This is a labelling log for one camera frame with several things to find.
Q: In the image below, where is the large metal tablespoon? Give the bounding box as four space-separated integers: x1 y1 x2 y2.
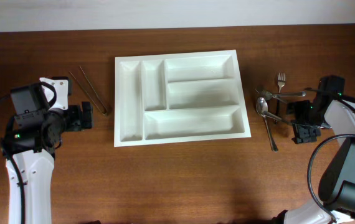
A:
255 97 278 152

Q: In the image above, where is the metal fork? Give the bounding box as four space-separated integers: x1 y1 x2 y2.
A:
275 73 286 116

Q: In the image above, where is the white plastic cutlery tray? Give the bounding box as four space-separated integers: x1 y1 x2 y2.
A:
114 50 251 147

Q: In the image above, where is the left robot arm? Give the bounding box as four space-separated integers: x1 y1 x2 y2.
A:
0 77 93 223

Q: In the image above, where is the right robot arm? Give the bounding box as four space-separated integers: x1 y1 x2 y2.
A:
271 75 355 224

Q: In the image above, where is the metal fork crosswise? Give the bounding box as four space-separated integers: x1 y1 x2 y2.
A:
255 89 306 104

